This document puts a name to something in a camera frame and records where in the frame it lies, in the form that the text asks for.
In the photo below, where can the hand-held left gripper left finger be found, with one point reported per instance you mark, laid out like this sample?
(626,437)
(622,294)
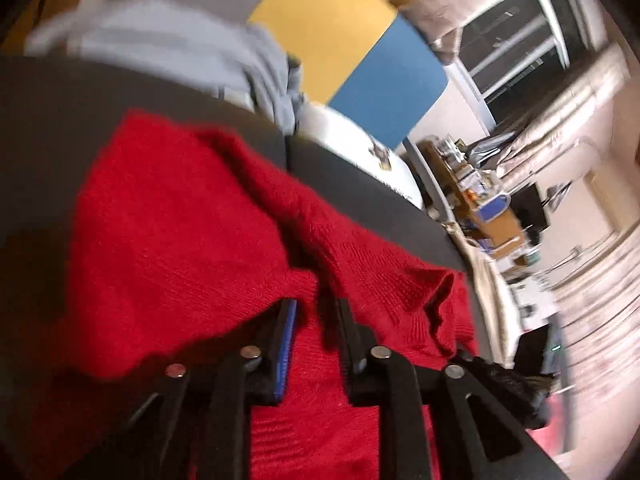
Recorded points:
(286,355)

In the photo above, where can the grey hoodie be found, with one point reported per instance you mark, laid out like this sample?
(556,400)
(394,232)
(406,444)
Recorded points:
(165,40)

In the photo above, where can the black monitor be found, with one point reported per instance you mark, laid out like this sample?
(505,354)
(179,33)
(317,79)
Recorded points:
(529,207)

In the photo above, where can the blue folding chair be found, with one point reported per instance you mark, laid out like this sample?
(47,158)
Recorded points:
(492,207)

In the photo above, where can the pink blanket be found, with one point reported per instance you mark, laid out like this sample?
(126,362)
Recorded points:
(555,425)

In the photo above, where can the grey yellow blue chair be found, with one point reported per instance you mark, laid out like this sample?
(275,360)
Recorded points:
(325,25)

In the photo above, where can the beige folded cloth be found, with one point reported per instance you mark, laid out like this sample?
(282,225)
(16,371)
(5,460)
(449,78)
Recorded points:
(490,280)

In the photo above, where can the wooden table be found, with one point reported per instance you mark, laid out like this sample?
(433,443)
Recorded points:
(450,165)

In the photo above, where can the window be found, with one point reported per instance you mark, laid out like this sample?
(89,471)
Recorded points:
(515,40)

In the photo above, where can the wooden desk panel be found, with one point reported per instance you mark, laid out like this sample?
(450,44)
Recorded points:
(505,230)

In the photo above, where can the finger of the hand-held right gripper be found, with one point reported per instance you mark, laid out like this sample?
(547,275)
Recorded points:
(515,390)

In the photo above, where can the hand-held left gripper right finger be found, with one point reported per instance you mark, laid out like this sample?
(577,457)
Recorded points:
(345,330)

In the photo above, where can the red knitted sweater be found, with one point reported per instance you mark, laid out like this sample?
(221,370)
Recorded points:
(190,240)

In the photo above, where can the white printed cushion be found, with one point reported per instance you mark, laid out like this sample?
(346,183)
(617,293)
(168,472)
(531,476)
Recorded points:
(340,135)

